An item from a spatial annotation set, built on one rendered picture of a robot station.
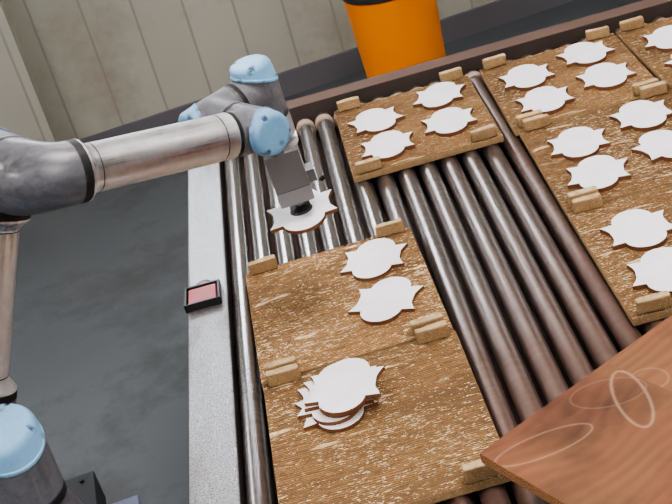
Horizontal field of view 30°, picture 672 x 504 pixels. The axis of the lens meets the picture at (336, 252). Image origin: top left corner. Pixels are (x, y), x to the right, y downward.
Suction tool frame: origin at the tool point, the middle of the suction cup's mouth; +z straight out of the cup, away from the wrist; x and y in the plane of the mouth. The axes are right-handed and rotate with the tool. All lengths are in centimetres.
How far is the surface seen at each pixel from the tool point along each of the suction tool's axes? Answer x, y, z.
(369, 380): -2.6, -36.4, 13.3
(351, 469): 4, -54, 16
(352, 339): -1.5, -17.7, 17.6
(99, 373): 88, 151, 116
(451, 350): -17.2, -30.0, 17.6
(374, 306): -7.1, -10.2, 17.3
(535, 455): -22, -75, 5
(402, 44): -50, 266, 87
